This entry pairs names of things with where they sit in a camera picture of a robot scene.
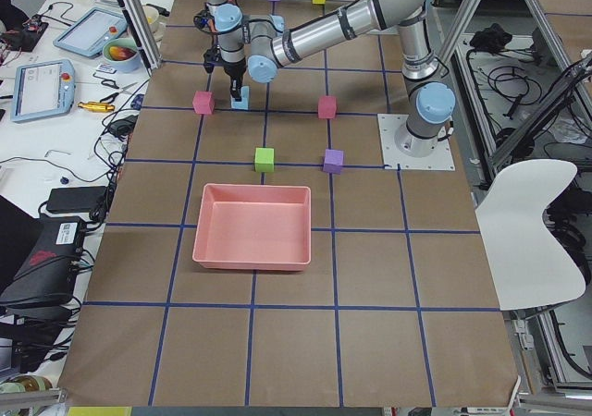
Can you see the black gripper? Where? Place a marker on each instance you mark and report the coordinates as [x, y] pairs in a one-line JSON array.
[[233, 71]]

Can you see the light blue foam block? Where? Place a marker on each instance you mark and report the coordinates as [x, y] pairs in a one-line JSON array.
[[243, 102]]

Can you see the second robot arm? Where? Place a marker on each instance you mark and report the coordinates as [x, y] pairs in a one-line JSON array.
[[224, 21]]

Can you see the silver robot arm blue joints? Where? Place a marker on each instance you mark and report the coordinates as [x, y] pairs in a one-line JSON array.
[[269, 46]]

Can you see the pink foam block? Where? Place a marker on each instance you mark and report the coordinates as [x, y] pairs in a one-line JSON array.
[[203, 103], [327, 107]]

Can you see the green foam block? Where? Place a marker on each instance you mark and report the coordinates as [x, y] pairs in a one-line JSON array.
[[264, 160]]

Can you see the white cup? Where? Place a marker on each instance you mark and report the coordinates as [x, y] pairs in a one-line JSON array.
[[156, 24]]

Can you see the green bowl with fruit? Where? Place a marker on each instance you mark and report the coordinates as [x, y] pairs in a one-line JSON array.
[[122, 55]]

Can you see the scissors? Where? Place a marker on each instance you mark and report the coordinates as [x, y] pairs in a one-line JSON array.
[[109, 99]]

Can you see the pink plastic tray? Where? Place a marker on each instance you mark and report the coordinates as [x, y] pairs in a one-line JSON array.
[[254, 227]]

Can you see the brass cylindrical tool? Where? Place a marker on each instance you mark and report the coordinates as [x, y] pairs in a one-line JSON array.
[[97, 107]]

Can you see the teach pendant tablet far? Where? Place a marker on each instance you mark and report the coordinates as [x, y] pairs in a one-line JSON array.
[[90, 34]]

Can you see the teach pendant tablet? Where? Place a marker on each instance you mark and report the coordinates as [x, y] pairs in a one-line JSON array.
[[90, 34], [43, 90]]

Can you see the teach pendant tablet near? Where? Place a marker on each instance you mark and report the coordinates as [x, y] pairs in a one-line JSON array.
[[43, 90]]

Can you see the black power adapter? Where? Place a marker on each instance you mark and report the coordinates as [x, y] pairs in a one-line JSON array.
[[75, 200]]

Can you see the white chair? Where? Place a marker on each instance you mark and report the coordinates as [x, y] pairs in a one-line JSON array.
[[529, 267]]

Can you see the aluminium frame post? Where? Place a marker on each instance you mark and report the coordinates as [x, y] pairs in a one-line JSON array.
[[141, 33]]

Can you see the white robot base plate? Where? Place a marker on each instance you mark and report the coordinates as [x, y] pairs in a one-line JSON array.
[[403, 151]]

